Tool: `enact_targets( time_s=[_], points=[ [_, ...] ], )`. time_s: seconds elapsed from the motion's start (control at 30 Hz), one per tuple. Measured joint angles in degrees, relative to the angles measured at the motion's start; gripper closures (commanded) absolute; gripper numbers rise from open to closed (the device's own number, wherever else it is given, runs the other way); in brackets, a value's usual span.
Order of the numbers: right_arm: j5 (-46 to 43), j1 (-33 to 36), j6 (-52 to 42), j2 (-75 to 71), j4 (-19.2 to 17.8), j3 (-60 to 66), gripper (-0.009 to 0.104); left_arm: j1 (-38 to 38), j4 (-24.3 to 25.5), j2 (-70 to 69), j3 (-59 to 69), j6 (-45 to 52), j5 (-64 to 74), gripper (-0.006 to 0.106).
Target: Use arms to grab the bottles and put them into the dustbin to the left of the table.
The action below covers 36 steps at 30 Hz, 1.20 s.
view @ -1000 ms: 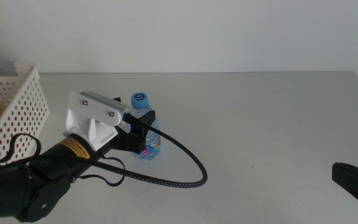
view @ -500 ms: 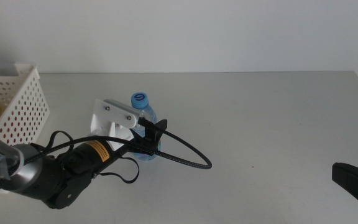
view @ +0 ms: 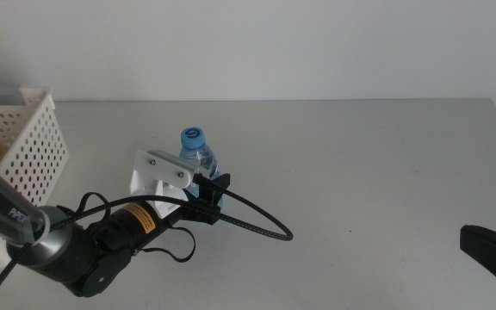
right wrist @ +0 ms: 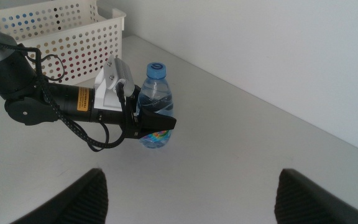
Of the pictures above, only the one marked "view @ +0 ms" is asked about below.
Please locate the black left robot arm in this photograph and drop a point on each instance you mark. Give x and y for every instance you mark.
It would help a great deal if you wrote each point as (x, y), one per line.
(80, 258)

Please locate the clear water bottle blue cap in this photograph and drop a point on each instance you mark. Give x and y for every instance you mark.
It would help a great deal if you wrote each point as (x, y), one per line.
(193, 138)

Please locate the white perforated plastic basket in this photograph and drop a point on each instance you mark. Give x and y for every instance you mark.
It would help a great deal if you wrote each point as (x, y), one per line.
(32, 91)

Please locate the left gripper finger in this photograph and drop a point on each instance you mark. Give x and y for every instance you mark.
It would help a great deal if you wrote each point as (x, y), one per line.
(213, 194)

